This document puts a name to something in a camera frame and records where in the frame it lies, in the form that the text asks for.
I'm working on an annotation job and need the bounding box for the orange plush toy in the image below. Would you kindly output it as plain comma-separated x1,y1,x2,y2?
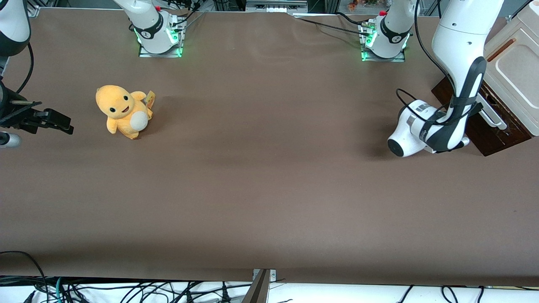
95,85,155,140

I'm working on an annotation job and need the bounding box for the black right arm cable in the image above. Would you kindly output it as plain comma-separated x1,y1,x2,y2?
16,41,35,95

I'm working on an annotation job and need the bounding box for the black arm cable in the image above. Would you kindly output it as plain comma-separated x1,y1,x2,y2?
16,41,35,95
395,0,480,128

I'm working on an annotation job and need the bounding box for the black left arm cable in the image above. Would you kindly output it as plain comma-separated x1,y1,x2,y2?
395,0,480,128

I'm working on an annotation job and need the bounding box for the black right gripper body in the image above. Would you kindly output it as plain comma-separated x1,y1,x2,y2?
0,79,17,127

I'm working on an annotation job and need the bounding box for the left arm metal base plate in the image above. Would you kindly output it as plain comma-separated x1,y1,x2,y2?
360,21,406,63

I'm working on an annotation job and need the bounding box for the aluminium frame rail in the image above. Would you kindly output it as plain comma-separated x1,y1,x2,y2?
245,0,309,14

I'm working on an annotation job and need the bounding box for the white drawer handle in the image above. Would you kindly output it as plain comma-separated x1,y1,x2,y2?
479,95,508,130

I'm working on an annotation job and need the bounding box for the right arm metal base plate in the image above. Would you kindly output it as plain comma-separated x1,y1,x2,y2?
138,13,186,58

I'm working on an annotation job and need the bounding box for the black looped floor cable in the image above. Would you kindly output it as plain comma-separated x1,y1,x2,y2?
0,251,48,303

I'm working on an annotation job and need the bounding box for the short black table cable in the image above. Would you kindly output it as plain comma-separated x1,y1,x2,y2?
335,11,365,25

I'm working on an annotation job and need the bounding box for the dark aluminium profile post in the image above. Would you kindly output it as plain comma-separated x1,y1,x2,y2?
242,269,270,303

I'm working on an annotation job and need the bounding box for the brown table cover sheet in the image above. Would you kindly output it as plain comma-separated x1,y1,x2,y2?
0,8,539,287

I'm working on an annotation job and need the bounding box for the long black table cable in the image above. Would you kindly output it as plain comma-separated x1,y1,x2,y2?
295,17,372,37

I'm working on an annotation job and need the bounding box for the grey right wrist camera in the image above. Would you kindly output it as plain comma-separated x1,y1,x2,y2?
0,132,21,148

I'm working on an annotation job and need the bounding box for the black cable strap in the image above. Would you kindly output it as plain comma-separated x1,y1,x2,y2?
450,95,480,108

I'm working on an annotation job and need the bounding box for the black right base cable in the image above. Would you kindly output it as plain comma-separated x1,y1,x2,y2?
171,0,207,28

